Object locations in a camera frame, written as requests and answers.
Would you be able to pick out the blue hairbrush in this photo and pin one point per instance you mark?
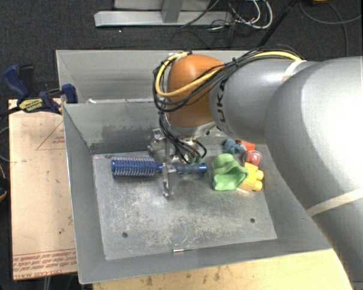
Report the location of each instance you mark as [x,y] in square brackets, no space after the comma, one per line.
[131,167]

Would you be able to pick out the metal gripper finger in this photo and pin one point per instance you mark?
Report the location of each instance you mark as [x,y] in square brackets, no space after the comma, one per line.
[156,140]
[168,181]

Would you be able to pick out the grey metal bin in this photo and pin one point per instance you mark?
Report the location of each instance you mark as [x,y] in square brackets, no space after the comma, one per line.
[172,220]

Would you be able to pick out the blue-grey toy figure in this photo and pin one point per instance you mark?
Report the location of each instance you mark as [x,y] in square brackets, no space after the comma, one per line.
[231,146]

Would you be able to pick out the brown cardboard board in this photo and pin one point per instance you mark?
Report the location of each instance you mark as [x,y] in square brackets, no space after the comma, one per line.
[39,189]

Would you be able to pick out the yellow toy block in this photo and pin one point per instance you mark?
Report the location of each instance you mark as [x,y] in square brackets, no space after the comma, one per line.
[252,177]

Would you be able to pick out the red ball in clear capsule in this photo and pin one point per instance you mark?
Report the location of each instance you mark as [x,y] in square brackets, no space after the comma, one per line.
[253,158]

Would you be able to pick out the green rubber cup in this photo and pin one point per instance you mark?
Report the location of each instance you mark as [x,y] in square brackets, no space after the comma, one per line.
[226,175]

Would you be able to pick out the orange-red toy piece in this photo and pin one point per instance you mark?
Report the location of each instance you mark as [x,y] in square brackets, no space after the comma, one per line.
[248,145]

